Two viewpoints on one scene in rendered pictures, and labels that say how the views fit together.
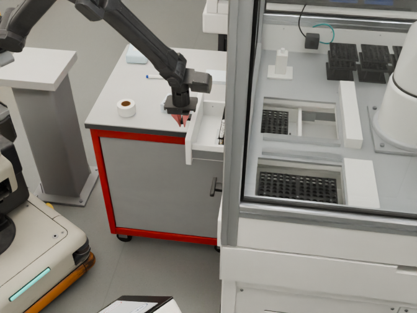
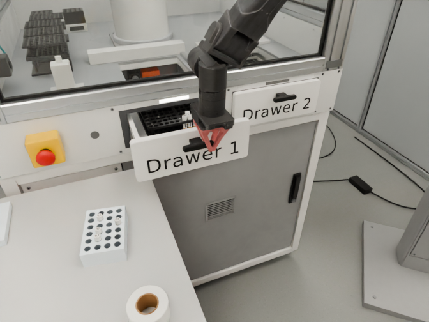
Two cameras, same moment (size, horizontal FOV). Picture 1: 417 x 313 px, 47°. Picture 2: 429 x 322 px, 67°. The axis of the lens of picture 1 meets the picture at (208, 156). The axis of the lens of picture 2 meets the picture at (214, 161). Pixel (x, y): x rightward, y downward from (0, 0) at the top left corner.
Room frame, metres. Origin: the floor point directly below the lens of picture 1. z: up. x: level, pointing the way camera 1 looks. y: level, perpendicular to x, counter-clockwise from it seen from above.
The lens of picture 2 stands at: (1.58, 0.63, 1.31)
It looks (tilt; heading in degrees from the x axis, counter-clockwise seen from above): 36 degrees down; 240
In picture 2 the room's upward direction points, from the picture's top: straight up
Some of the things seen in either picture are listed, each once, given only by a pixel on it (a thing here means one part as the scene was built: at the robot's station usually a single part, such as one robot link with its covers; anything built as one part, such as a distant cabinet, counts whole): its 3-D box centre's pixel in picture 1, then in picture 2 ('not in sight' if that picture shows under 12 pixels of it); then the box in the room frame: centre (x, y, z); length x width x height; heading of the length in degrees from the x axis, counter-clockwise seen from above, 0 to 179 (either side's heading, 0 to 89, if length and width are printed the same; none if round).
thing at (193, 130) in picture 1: (195, 125); (193, 149); (1.30, 0.04, 0.87); 0.29 x 0.02 x 0.11; 172
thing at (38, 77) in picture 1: (53, 130); not in sight; (1.89, 0.78, 0.38); 0.30 x 0.30 x 0.76; 82
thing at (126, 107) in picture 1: (126, 107); (148, 310); (1.53, 0.32, 0.78); 0.07 x 0.07 x 0.04
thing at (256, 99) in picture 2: (226, 195); (276, 103); (0.97, -0.05, 0.87); 0.29 x 0.02 x 0.11; 172
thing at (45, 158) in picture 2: not in sight; (45, 156); (1.61, -0.09, 0.88); 0.04 x 0.03 x 0.04; 172
